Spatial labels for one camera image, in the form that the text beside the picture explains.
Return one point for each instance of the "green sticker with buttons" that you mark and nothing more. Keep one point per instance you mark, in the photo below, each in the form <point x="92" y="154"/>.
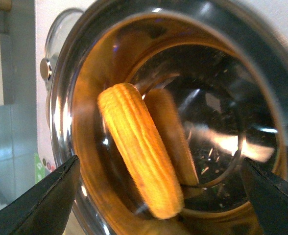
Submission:
<point x="42" y="167"/>

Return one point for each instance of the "glass pot lid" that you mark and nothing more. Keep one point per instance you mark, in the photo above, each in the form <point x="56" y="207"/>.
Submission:
<point x="56" y="37"/>

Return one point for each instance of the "white electric cooking pot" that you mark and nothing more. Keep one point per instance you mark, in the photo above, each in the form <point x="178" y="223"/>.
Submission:
<point x="214" y="78"/>

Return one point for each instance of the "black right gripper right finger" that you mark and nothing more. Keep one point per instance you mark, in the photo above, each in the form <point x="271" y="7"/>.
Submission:
<point x="268" y="194"/>

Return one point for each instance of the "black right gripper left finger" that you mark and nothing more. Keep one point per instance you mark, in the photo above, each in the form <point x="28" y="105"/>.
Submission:
<point x="45" y="208"/>

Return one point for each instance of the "yellow corn cob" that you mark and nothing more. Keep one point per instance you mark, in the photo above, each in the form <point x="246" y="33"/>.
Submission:
<point x="141" y="147"/>

